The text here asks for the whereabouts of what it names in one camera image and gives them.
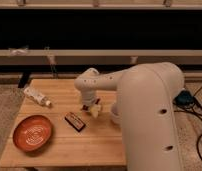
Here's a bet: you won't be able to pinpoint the blue power adapter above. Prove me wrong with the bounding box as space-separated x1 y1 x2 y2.
175 90 194 106

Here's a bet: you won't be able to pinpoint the dark snack bar package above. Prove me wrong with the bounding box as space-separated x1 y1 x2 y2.
65 112 86 132

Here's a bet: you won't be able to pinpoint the black cables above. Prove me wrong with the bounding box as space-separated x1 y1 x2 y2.
173 79 202 168

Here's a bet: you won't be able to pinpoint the white paper cup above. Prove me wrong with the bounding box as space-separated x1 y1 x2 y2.
110 103 120 125

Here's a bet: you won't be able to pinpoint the white plastic bottle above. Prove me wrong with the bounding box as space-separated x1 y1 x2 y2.
24 87 51 107

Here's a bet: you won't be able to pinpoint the wooden table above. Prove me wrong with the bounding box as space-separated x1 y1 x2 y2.
0 79 126 167

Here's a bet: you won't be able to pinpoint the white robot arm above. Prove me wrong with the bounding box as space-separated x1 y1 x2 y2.
74 62 184 171

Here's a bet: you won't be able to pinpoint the orange round plate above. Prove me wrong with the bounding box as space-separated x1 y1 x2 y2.
12 115 53 152

